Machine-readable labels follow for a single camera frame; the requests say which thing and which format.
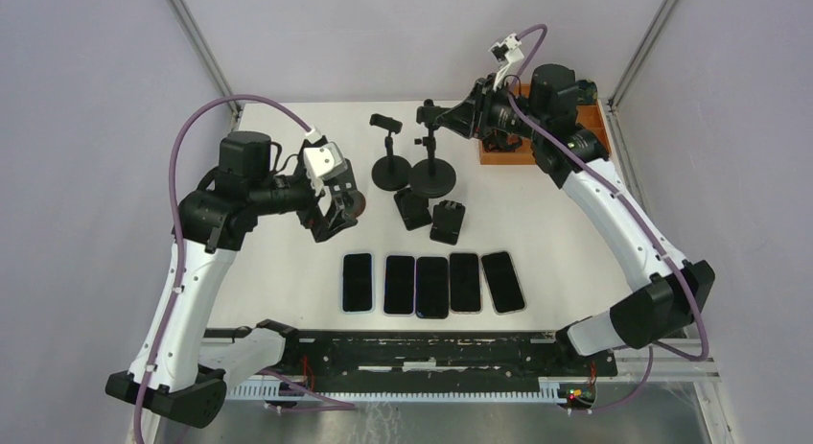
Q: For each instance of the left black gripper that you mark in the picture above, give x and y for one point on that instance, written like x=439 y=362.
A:
x=336 y=218

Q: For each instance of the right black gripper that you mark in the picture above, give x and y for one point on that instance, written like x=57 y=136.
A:
x=471 y=117

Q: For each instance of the brown base phone stand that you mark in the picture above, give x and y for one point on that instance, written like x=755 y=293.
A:
x=355 y=203

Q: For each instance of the blue case phone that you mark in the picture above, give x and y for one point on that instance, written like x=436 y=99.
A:
x=357 y=284

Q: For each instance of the black phone stand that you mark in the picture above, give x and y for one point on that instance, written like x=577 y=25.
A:
x=413 y=210
x=447 y=219

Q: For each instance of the lilac case phone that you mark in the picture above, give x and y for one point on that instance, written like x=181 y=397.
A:
x=399 y=285

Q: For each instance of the black case phone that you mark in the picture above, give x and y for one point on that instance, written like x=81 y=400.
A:
x=432 y=299

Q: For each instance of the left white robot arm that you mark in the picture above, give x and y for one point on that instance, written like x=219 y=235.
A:
x=173 y=375

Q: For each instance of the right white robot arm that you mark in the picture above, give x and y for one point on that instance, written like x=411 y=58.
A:
x=668 y=291

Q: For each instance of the orange compartment tray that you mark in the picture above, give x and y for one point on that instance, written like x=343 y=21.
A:
x=502 y=149

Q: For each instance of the green rolled item corner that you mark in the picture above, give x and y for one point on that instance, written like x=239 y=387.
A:
x=586 y=92

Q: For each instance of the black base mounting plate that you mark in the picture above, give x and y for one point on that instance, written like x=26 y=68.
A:
x=435 y=362

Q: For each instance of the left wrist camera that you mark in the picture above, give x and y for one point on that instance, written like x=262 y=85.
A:
x=322 y=164

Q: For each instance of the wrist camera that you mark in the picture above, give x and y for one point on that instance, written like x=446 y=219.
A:
x=508 y=54
x=322 y=164

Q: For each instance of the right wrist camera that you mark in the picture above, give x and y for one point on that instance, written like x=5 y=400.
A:
x=508 y=54

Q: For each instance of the white cable duct rail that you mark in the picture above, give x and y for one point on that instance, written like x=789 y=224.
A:
x=263 y=389

